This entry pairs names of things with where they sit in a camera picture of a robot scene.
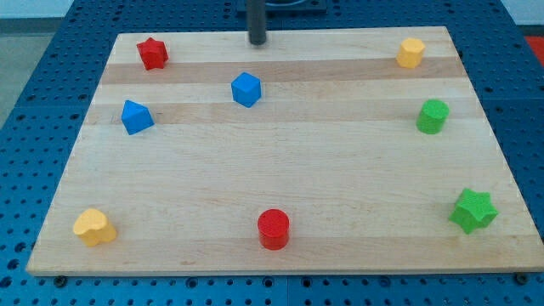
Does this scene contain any black cylindrical robot arm rod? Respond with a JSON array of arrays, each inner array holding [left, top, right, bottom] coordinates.
[[246, 0, 267, 46]]

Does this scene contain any blue cube block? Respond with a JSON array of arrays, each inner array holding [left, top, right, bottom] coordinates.
[[231, 72, 262, 108]]

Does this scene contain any wooden board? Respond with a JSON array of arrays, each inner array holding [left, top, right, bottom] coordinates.
[[26, 26, 543, 276]]

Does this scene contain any yellow heart block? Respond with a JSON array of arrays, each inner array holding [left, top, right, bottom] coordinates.
[[72, 208, 117, 247]]

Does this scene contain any green star block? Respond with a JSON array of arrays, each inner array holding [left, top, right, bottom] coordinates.
[[449, 188, 499, 235]]

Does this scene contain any red star block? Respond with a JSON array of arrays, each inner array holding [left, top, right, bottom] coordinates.
[[137, 37, 168, 71]]

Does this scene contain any green cylinder block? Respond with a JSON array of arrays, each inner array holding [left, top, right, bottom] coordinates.
[[416, 99, 450, 134]]

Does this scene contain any red cylinder block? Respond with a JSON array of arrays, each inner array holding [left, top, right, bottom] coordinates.
[[257, 209, 290, 251]]

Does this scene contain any yellow hexagon block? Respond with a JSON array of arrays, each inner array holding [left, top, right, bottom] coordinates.
[[396, 37, 426, 69]]

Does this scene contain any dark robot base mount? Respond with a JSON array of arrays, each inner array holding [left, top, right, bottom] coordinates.
[[264, 0, 327, 17]]

